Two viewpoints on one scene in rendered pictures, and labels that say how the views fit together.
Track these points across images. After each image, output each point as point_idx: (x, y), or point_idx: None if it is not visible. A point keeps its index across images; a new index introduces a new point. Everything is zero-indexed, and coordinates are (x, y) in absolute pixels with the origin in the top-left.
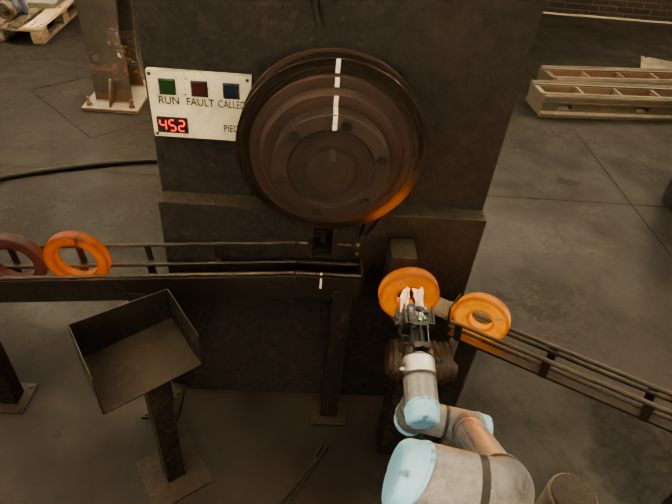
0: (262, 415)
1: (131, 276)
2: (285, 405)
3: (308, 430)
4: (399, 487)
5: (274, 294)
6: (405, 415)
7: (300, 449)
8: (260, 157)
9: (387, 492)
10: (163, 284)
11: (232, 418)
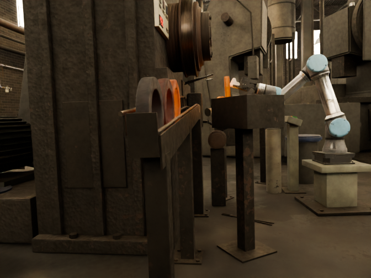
0: (201, 228)
1: (187, 111)
2: (194, 222)
3: (212, 217)
4: (324, 56)
5: (197, 118)
6: (278, 92)
7: (224, 219)
8: (197, 31)
9: (322, 64)
10: (191, 115)
11: (202, 235)
